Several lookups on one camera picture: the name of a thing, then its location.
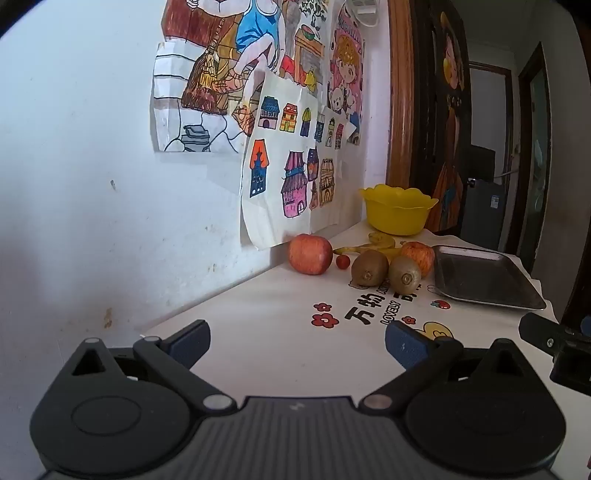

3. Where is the brown kiwi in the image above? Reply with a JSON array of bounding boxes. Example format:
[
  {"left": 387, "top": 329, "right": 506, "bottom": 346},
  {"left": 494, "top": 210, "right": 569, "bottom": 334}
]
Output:
[
  {"left": 388, "top": 255, "right": 422, "bottom": 293},
  {"left": 351, "top": 250, "right": 390, "bottom": 288}
]

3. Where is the pink cartoon wall poster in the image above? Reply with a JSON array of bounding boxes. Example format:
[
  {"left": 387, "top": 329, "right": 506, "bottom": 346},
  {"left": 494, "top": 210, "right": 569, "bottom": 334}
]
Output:
[{"left": 325, "top": 0, "right": 365, "bottom": 147}]

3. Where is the metal tray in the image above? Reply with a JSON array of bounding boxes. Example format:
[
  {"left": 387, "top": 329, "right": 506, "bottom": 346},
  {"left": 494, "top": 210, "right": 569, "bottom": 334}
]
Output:
[{"left": 430, "top": 245, "right": 548, "bottom": 311}]

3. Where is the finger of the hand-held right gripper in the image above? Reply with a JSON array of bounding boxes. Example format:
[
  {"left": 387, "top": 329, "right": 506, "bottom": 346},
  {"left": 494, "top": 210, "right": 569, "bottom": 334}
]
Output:
[{"left": 518, "top": 312, "right": 591, "bottom": 398}]

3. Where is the orange-red striped apple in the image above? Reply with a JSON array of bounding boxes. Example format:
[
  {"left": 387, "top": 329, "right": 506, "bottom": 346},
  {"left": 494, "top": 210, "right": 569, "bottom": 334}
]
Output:
[{"left": 400, "top": 241, "right": 436, "bottom": 279}]

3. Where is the red apple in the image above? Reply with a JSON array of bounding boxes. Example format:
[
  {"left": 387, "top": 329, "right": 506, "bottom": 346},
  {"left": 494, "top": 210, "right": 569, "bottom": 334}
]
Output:
[{"left": 289, "top": 233, "right": 334, "bottom": 276}]

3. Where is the yellow plastic bowl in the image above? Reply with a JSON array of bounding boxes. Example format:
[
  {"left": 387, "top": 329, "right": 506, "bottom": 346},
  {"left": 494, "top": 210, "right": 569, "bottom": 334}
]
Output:
[{"left": 359, "top": 184, "right": 439, "bottom": 236}]

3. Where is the wooden door frame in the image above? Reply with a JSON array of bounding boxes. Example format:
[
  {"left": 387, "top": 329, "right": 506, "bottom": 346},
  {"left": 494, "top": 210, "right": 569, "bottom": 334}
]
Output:
[{"left": 385, "top": 0, "right": 416, "bottom": 190}]

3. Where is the grey refrigerator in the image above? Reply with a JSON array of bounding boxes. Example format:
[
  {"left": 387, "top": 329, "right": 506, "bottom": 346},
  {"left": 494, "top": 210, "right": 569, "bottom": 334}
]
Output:
[{"left": 462, "top": 178, "right": 509, "bottom": 252}]

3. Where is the white wall fixture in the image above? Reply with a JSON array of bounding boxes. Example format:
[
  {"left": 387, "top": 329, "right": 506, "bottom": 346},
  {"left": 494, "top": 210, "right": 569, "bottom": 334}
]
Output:
[{"left": 344, "top": 0, "right": 380, "bottom": 27}]

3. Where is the houses drawing paper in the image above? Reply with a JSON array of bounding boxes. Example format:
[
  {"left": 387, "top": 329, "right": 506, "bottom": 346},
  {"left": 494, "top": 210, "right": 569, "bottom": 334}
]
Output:
[{"left": 239, "top": 69, "right": 352, "bottom": 251}]

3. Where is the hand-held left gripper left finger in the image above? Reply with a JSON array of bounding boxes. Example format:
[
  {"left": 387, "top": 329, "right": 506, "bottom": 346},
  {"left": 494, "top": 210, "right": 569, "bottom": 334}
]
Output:
[{"left": 67, "top": 319, "right": 238, "bottom": 416}]

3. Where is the dark far door frame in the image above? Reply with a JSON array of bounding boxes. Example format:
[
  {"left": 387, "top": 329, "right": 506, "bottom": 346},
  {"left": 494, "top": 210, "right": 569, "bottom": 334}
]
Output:
[{"left": 508, "top": 41, "right": 552, "bottom": 273}]

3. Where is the large coloured figure drawing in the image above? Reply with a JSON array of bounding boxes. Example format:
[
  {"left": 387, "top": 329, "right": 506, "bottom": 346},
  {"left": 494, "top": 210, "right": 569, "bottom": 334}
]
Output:
[{"left": 148, "top": 0, "right": 333, "bottom": 154}]

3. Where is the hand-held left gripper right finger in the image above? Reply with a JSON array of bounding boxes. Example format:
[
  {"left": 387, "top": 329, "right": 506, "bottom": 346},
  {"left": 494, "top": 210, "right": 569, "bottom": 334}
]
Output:
[{"left": 358, "top": 320, "right": 534, "bottom": 416}]

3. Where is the dark door with figure poster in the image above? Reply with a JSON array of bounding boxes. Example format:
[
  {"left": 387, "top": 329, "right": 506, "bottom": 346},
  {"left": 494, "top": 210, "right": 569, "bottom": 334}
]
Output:
[{"left": 411, "top": 0, "right": 474, "bottom": 234}]

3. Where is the black box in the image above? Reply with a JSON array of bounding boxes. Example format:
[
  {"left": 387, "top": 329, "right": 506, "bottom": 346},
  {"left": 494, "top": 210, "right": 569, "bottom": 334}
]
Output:
[{"left": 468, "top": 144, "right": 497, "bottom": 183}]

